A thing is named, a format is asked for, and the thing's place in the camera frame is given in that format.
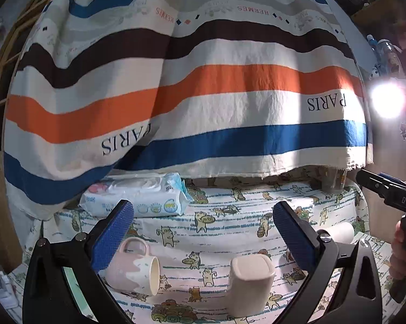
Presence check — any beige square tumbler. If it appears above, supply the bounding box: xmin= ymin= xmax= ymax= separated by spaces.
xmin=225 ymin=254 xmax=275 ymax=318

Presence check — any right hand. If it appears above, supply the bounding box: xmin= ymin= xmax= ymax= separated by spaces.
xmin=389 ymin=221 xmax=406 ymax=280

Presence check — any clear plastic container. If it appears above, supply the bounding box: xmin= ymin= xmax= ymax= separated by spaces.
xmin=319 ymin=167 xmax=347 ymax=194

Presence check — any plain white mug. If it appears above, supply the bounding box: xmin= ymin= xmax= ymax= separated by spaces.
xmin=326 ymin=222 xmax=354 ymax=244

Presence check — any pink white mug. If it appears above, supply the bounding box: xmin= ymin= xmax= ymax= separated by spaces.
xmin=105 ymin=237 xmax=160 ymax=296

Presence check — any bright lamp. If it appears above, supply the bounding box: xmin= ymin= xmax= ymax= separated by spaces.
xmin=370 ymin=78 xmax=406 ymax=119

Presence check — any wet wipes pack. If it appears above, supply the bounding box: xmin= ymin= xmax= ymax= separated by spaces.
xmin=79 ymin=173 xmax=193 ymax=218

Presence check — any blue water bottle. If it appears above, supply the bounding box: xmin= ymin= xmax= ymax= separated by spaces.
xmin=366 ymin=34 xmax=399 ymax=75

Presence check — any cat print bedsheet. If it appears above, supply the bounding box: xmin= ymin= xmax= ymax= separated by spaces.
xmin=12 ymin=166 xmax=404 ymax=324

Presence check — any striped Hermes Paris blanket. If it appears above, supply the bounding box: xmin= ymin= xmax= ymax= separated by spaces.
xmin=4 ymin=0 xmax=373 ymax=220

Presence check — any wooden shelf frame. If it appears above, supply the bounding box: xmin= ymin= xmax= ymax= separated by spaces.
xmin=0 ymin=0 xmax=50 ymax=271

